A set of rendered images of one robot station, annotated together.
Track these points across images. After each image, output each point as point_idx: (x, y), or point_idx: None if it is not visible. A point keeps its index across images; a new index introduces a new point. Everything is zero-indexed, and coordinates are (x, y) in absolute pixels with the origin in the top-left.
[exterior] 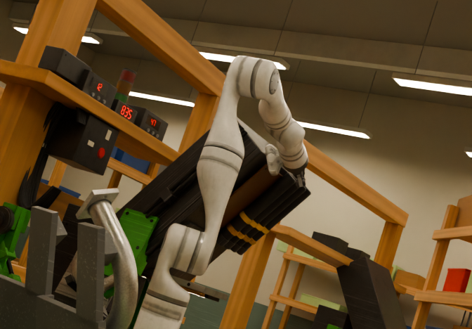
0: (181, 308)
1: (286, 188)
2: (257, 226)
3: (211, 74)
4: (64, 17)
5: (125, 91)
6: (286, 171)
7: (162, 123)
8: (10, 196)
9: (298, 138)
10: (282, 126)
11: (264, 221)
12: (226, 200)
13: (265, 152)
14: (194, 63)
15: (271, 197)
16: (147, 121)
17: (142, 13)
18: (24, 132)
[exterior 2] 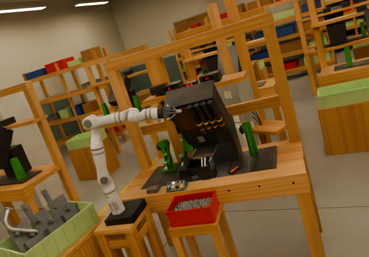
0: (106, 195)
1: (190, 111)
2: (210, 122)
3: (247, 24)
4: (151, 74)
5: (201, 68)
6: (192, 102)
7: (213, 74)
8: (175, 130)
9: (129, 120)
10: (120, 121)
11: (209, 120)
12: (96, 164)
13: (168, 107)
14: (229, 31)
15: (191, 116)
16: (203, 80)
17: (182, 43)
18: None
